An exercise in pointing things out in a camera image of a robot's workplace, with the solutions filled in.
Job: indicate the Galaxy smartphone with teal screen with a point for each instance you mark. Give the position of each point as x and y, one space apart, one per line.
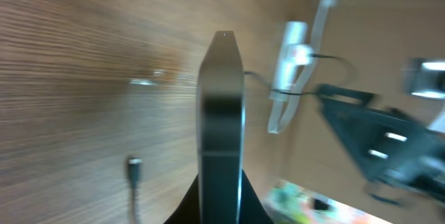
220 130

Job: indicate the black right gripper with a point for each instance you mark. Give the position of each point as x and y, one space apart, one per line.
414 159

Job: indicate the white USB charger adapter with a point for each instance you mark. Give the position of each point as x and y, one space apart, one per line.
299 54

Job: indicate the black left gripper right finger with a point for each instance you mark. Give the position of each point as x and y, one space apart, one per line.
251 208

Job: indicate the white power strip socket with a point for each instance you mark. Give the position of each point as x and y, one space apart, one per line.
287 65

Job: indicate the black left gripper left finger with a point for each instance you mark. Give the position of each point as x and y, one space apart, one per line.
188 211

